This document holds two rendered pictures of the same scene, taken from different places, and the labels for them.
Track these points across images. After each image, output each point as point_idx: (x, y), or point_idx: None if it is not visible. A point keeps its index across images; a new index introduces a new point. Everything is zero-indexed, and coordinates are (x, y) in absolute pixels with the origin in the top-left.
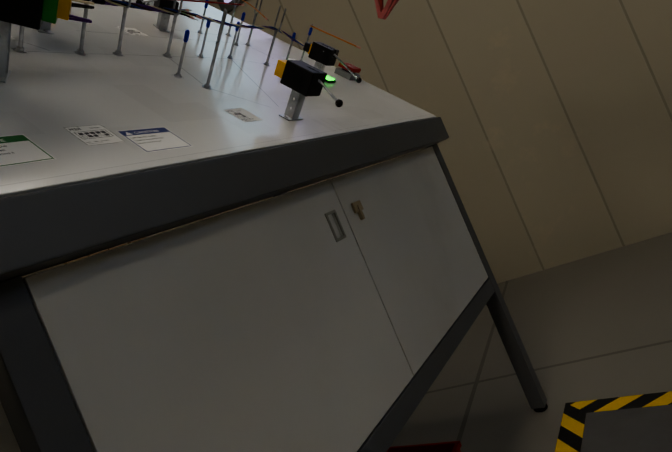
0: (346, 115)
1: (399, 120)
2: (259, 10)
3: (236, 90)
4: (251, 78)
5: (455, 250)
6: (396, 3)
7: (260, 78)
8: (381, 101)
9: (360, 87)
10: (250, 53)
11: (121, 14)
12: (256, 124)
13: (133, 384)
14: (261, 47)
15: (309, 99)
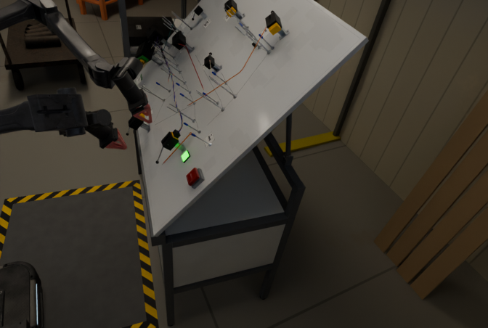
0: (151, 154)
1: (148, 189)
2: (205, 99)
3: (163, 109)
4: (175, 114)
5: (159, 245)
6: (114, 148)
7: (176, 117)
8: (166, 190)
9: (182, 183)
10: (208, 112)
11: (228, 51)
12: (145, 117)
13: None
14: (224, 118)
15: (162, 138)
